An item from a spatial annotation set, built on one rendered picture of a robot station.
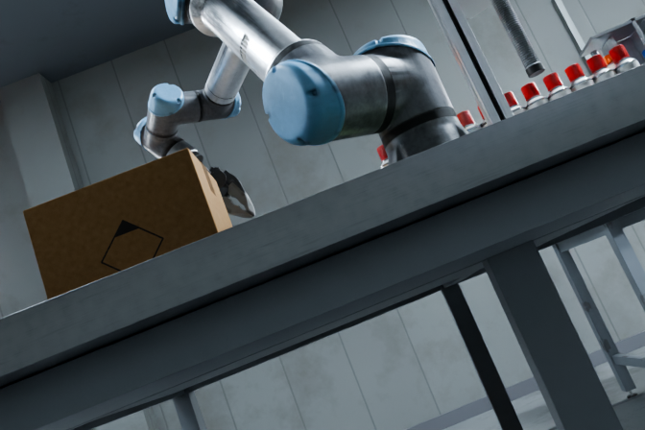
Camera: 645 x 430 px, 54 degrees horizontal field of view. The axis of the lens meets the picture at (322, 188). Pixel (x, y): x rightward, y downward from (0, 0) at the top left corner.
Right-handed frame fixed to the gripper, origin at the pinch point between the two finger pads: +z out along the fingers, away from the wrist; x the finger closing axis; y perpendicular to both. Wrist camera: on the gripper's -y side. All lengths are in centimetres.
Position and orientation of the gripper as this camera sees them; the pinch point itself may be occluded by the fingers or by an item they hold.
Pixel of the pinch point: (249, 212)
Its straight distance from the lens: 146.4
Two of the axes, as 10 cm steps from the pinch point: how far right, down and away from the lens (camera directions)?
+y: 1.4, 1.8, 9.7
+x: -6.1, 7.9, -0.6
